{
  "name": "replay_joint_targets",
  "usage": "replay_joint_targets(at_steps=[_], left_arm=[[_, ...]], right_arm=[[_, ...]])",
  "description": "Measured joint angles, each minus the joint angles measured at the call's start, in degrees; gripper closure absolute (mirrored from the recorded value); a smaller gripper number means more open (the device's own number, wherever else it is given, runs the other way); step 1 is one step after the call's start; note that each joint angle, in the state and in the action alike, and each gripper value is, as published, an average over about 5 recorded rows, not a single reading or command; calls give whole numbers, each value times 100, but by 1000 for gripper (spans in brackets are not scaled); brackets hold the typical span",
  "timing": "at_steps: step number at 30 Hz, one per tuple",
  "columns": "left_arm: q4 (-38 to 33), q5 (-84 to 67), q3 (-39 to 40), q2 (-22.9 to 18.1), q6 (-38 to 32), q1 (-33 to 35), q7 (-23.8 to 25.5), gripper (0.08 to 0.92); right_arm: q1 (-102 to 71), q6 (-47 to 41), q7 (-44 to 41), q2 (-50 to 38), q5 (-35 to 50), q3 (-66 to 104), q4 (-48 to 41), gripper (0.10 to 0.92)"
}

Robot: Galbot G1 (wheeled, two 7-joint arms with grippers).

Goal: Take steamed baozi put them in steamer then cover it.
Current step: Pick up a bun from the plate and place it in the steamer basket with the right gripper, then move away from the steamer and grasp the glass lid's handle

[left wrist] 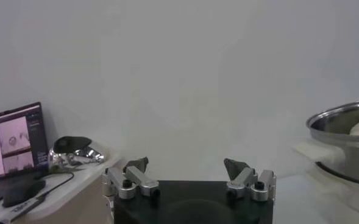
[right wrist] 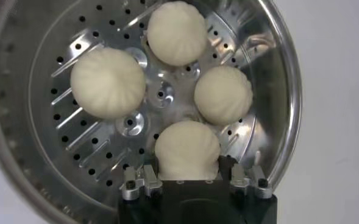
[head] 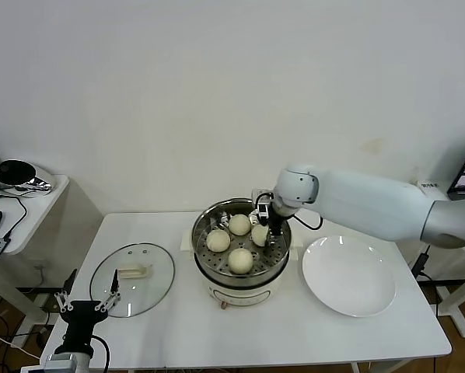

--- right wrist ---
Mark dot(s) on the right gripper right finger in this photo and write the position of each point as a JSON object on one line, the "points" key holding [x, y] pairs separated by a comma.
{"points": [[249, 182]]}

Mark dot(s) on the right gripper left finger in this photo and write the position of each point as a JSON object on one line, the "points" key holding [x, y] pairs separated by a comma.
{"points": [[141, 182]]}

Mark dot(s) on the white steamed baozi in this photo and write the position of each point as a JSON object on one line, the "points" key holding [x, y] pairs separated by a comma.
{"points": [[177, 33], [186, 149], [223, 94], [107, 82]]}

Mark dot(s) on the perforated steel steamer basket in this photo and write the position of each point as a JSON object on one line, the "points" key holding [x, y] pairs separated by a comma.
{"points": [[30, 91]]}

